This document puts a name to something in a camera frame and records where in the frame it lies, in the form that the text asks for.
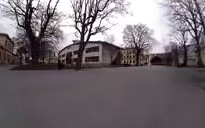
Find white curved building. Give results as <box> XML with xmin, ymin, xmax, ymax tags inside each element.
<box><xmin>57</xmin><ymin>40</ymin><xmax>124</xmax><ymax>68</ymax></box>

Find cream multi-storey building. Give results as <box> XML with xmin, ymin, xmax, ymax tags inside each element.
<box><xmin>119</xmin><ymin>47</ymin><xmax>150</xmax><ymax>66</ymax></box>

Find grey asphalt road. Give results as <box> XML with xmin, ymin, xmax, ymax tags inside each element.
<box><xmin>0</xmin><ymin>63</ymin><xmax>205</xmax><ymax>128</ymax></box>

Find person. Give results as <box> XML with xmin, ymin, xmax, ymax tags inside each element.
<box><xmin>57</xmin><ymin>58</ymin><xmax>63</xmax><ymax>71</ymax></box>

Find building with dark archway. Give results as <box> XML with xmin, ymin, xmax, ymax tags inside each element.
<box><xmin>148</xmin><ymin>51</ymin><xmax>178</xmax><ymax>66</ymax></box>

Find dark grass strip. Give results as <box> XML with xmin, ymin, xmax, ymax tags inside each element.
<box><xmin>9</xmin><ymin>63</ymin><xmax>78</xmax><ymax>71</ymax></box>

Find large bare tree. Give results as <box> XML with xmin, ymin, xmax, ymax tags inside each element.
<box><xmin>163</xmin><ymin>0</ymin><xmax>205</xmax><ymax>70</ymax></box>
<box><xmin>0</xmin><ymin>0</ymin><xmax>66</xmax><ymax>66</ymax></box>

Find yellow brick building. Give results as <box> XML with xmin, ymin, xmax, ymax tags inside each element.
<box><xmin>0</xmin><ymin>31</ymin><xmax>16</xmax><ymax>66</ymax></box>

